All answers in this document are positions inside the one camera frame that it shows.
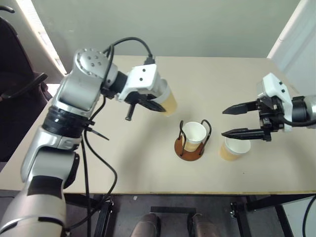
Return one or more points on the black zip tie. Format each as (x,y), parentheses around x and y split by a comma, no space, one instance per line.
(97,134)

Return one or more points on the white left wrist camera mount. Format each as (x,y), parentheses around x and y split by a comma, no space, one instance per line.
(143,79)

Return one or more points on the dark rounded foot shape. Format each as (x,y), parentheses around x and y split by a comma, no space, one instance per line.
(145,225)
(205,226)

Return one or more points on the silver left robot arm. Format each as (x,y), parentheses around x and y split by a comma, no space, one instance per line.
(74,91)

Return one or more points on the tan and white paper cup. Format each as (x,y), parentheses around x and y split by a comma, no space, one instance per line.
(237,148)
(169,102)
(195,133)

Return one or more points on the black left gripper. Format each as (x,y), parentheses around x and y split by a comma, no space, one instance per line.
(138,96)

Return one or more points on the black metal table frame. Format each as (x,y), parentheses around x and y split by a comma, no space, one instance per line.
(271,202)

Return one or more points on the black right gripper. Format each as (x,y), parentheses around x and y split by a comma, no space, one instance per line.
(269,118)

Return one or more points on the black office chair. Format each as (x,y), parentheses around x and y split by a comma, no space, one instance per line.
(14,111)

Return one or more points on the white partition panel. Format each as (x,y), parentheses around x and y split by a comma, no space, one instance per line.
(296,37)

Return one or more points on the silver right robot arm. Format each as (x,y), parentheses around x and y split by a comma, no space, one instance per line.
(302,111)

